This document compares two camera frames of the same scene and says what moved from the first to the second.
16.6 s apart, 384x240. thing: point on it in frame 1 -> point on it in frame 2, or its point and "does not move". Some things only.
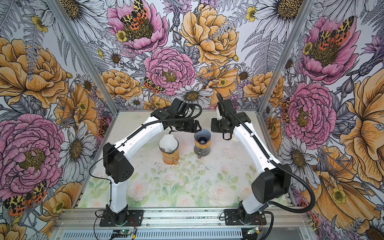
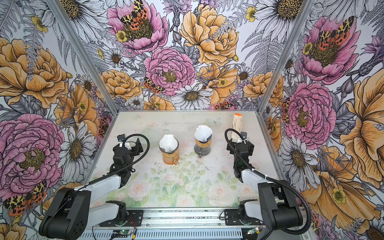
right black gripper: (214, 128) -> (250, 148)
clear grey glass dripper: (162, 149) does not move
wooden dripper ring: (176, 153) does not move
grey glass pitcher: (201, 152) does not move
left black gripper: (189, 128) -> (135, 148)
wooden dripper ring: (202, 146) does not move
